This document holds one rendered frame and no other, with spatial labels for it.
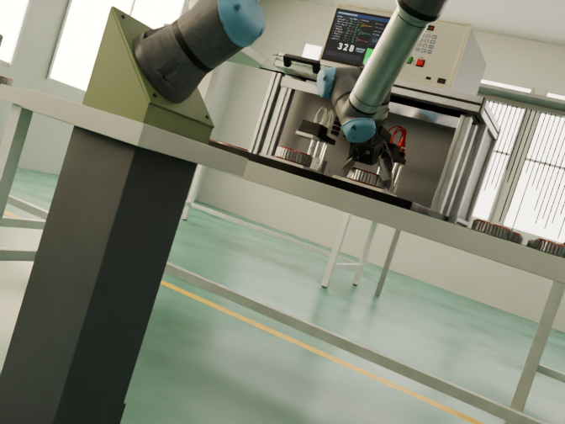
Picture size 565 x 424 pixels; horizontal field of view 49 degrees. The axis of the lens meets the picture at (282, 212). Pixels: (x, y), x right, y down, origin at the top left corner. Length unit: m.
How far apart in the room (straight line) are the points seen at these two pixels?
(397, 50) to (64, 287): 0.82
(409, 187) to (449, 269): 6.23
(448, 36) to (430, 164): 0.38
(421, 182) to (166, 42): 1.03
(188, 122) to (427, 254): 7.10
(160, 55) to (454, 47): 0.99
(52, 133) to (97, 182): 6.04
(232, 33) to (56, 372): 0.71
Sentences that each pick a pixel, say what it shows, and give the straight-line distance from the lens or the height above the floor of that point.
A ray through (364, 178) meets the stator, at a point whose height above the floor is 0.80.
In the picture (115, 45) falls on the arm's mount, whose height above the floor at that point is 0.88.
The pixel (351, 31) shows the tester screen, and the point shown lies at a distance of 2.03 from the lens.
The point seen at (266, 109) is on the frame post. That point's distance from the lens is 2.02.
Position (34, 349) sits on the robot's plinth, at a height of 0.27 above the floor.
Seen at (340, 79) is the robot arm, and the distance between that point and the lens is 1.55.
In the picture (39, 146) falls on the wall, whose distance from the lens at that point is 7.16.
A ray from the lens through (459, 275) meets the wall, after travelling 8.16.
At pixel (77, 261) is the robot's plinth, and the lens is 1.22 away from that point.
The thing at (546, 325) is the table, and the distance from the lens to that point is 2.81.
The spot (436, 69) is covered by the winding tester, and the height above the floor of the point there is 1.17.
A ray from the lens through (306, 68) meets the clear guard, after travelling 1.75.
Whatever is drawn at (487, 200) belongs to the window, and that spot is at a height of 1.23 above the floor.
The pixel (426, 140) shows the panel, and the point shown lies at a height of 0.98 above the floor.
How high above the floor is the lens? 0.73
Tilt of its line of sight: 3 degrees down
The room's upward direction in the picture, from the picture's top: 18 degrees clockwise
